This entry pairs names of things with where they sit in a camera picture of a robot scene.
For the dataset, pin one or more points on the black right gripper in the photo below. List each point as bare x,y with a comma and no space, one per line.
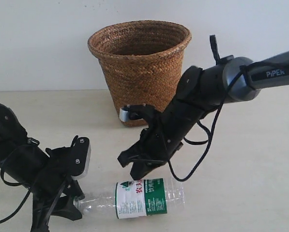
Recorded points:
163,138

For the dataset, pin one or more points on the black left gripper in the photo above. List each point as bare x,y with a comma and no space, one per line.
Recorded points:
24,164

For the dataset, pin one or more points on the clear plastic bottle green label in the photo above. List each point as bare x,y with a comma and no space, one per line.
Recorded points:
134,198

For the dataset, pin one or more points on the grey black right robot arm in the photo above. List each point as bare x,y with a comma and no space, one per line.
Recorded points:
199,92

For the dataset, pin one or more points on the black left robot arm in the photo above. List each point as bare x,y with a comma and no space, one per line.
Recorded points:
10,127

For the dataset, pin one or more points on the brown woven wicker basket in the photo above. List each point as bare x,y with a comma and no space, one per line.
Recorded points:
141,60

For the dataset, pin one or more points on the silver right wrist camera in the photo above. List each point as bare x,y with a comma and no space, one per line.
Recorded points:
131,112

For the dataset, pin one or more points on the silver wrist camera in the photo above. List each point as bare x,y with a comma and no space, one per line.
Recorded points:
131,112
79,158

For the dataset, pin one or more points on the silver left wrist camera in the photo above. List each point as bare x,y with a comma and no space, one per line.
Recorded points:
79,158

